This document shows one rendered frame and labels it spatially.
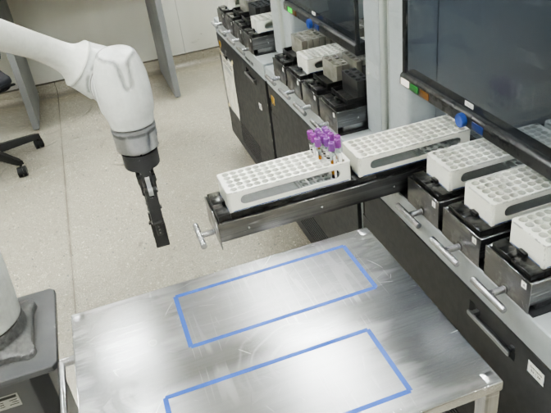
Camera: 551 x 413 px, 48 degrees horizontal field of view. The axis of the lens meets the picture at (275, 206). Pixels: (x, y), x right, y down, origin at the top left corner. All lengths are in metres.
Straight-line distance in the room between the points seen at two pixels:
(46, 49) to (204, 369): 0.71
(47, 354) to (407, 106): 1.01
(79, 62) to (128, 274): 1.48
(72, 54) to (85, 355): 0.61
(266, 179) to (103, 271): 1.48
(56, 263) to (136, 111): 1.74
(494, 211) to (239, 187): 0.54
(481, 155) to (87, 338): 0.91
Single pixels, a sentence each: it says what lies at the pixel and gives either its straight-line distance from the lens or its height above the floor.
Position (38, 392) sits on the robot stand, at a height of 0.60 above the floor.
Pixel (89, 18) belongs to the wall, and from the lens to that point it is 4.82.
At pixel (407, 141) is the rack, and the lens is 1.50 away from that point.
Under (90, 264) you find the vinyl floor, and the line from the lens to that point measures 2.82.
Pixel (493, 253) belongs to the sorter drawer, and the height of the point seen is 0.80.
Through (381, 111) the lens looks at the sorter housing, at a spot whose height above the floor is 0.83.
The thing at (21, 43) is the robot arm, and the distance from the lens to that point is 1.29.
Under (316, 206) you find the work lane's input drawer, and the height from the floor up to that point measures 0.78.
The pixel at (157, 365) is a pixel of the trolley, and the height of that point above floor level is 0.82.
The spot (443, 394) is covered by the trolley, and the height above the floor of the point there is 0.82.
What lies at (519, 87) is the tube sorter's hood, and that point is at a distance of 1.19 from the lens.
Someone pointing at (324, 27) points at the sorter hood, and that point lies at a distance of 1.96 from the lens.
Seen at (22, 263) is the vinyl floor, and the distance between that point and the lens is 2.99.
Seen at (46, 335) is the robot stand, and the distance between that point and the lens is 1.38.
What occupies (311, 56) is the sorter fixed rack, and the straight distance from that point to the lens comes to 2.11.
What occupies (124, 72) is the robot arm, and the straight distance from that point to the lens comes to 1.22.
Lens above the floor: 1.54
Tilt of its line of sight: 32 degrees down
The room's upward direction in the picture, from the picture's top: 8 degrees counter-clockwise
